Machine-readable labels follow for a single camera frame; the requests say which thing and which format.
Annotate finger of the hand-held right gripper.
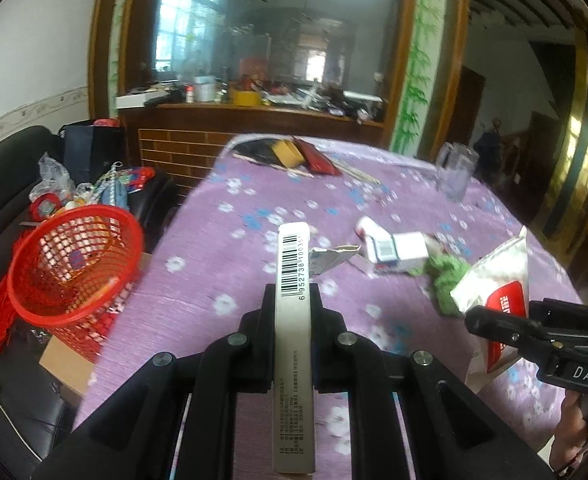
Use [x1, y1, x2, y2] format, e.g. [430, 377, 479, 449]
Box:
[464, 305, 570, 377]
[529, 299, 588, 333]

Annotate red plastic mesh basket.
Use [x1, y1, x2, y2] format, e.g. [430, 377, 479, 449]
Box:
[6, 205, 145, 363]

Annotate bamboo painted panel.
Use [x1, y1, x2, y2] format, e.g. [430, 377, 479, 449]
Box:
[391, 0, 450, 153]

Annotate dark blue paper bag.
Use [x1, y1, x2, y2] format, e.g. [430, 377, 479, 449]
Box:
[63, 120, 127, 186]

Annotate wooden counter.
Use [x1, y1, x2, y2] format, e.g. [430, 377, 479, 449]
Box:
[119, 102, 385, 196]

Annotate dark hanging jacket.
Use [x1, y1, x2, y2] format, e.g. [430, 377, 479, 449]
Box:
[474, 116, 505, 181]

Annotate wood-framed etched glass partition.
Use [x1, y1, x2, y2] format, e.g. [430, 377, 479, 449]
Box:
[89, 0, 470, 156]

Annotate purple floral tablecloth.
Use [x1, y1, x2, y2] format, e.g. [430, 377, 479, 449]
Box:
[71, 132, 585, 480]

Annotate red packet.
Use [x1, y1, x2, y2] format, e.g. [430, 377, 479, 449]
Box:
[294, 136, 343, 177]

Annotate white bag with red label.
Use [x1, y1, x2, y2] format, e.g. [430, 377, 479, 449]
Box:
[450, 225, 530, 393]

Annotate black leather sofa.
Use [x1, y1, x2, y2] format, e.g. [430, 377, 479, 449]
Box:
[0, 125, 180, 480]

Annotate colourful toy pile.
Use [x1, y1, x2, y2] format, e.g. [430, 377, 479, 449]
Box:
[71, 161, 156, 211]

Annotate blue and white carton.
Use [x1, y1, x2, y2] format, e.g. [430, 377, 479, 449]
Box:
[356, 216, 442, 276]

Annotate metal pot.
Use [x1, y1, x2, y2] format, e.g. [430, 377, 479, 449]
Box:
[194, 76, 218, 103]

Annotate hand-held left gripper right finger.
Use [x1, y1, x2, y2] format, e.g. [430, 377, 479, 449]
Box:
[308, 282, 557, 480]

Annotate clear glass pitcher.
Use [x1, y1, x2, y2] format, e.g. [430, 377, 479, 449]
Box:
[434, 141, 480, 203]

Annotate person's right hand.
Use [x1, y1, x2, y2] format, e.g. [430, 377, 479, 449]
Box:
[549, 392, 588, 473]

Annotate brown wooden door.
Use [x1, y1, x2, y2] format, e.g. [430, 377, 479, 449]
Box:
[456, 67, 487, 151]

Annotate white flat box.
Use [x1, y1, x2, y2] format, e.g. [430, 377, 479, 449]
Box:
[115, 91, 167, 110]

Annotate wooden chopsticks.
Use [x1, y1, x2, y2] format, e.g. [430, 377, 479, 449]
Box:
[334, 160, 382, 186]

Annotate long orange-white cardboard box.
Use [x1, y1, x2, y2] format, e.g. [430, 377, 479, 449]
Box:
[273, 221, 320, 473]

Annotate golden door frame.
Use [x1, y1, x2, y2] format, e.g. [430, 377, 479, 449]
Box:
[529, 25, 588, 241]

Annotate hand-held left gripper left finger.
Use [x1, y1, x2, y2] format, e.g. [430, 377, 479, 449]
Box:
[31, 282, 277, 480]

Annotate torn cardboard piece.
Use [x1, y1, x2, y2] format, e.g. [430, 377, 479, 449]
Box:
[308, 244, 361, 278]

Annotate brown cardboard box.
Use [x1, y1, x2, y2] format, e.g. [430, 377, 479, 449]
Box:
[39, 335, 97, 408]

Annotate green cloth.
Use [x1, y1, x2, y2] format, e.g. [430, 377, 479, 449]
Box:
[409, 254, 472, 317]

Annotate clear plastic bag with items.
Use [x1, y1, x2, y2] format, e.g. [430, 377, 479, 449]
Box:
[28, 154, 75, 201]

